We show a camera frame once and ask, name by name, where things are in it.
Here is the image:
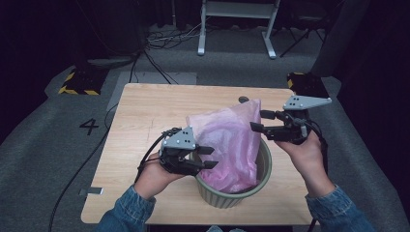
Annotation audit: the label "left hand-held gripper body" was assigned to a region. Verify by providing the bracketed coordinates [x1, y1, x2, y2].
[159, 126, 198, 177]

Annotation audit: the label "person's legs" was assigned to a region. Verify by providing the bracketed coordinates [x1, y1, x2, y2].
[206, 225, 248, 232]

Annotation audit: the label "black yellow striped base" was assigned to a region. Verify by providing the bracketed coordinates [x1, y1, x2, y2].
[286, 72, 331, 99]
[58, 67, 109, 97]

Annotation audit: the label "grey leaning panel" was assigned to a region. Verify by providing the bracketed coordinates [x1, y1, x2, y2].
[309, 0, 371, 77]

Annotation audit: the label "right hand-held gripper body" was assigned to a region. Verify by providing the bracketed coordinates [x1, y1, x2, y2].
[273, 95, 333, 145]

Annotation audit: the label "green plastic bin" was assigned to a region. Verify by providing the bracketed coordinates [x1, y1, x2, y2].
[189, 137, 274, 210]

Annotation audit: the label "grey tape piece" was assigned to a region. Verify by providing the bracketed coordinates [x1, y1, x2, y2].
[78, 187, 104, 197]

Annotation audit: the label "pink plastic bag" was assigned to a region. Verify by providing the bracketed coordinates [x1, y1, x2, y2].
[186, 99, 263, 194]

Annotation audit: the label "thin black floor cable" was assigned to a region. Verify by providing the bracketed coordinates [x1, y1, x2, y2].
[142, 49, 179, 85]

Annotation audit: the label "long black floor cable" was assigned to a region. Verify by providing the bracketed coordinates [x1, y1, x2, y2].
[47, 104, 118, 232]

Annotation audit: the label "black tripod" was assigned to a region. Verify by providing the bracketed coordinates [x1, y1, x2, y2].
[278, 18, 327, 59]

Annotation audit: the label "person's left hand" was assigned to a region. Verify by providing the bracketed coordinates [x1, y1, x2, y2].
[133, 152, 194, 201]

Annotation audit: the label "right hand-held gripper black cable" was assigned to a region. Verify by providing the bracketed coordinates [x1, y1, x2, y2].
[301, 117, 331, 175]

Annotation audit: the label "left hand-held gripper black cable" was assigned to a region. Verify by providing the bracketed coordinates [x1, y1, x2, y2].
[136, 126, 183, 182]

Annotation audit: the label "hand-held gripper black cable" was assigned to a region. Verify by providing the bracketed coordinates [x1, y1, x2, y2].
[301, 117, 331, 175]
[136, 126, 183, 182]

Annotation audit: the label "white metal stand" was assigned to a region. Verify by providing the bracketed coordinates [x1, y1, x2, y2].
[196, 0, 280, 60]

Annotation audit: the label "person's right hand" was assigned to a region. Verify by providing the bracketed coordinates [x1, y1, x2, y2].
[275, 130, 337, 198]

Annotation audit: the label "tangle of floor cables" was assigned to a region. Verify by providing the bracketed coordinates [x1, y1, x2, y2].
[144, 18, 209, 51]

